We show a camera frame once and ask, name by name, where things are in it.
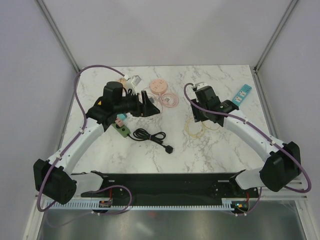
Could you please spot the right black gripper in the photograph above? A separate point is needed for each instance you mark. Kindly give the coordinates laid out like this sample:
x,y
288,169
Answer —
x,y
197,116

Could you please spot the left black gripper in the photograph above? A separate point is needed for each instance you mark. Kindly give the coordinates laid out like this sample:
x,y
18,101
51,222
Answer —
x,y
146,109

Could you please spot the teal plug adapter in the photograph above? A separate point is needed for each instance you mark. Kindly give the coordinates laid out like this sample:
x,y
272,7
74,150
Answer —
x,y
122,116

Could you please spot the green power strip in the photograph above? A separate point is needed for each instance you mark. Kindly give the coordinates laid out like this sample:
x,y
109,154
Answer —
x,y
123,130

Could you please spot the pink small plug adapter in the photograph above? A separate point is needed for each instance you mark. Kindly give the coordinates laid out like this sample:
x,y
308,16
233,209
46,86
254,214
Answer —
x,y
119,122

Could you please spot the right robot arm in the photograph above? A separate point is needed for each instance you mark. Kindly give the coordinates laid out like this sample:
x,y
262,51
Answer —
x,y
281,160

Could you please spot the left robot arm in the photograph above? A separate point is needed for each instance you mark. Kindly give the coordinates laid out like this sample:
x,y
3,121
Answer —
x,y
54,177

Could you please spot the beige cube plug adapter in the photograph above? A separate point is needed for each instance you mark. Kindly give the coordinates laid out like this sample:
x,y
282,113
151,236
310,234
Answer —
x,y
122,80

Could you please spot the pink round power strip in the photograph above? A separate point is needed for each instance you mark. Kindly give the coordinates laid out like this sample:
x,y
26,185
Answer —
x,y
158,86

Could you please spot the teal power strip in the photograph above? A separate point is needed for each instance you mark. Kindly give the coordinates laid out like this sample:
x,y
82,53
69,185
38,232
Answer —
x,y
241,94

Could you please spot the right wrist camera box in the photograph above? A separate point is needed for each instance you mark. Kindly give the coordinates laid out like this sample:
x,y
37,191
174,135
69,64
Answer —
x,y
198,86

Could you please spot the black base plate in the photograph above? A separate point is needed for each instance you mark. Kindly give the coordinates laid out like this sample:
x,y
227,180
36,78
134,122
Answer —
x,y
168,189

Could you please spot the white slotted cable duct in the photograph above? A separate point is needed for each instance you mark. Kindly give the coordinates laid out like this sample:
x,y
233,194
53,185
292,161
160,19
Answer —
x,y
99,205

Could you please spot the right aluminium frame post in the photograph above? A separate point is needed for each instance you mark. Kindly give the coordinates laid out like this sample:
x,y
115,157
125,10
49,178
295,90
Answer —
x,y
275,35

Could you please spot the aluminium frame post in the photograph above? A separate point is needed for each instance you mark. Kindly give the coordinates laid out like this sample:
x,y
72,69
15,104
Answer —
x,y
275,35
57,33

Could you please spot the left aluminium frame post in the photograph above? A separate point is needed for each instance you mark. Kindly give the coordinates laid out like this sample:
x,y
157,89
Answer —
x,y
57,33

